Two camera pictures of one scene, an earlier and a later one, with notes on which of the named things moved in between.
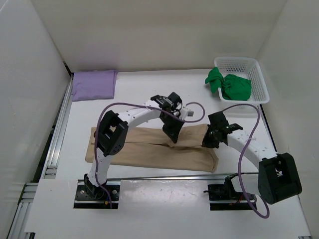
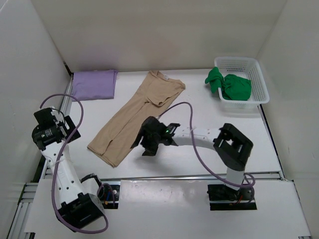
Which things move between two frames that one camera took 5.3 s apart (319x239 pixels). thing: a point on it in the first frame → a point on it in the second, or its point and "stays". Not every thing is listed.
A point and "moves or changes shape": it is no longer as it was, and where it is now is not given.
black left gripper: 173,132 → 70,125
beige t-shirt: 149,147 moves or changes shape
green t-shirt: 233,87 stays
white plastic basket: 247,67 stays
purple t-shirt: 93,85 stays
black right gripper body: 210,140 → 149,141
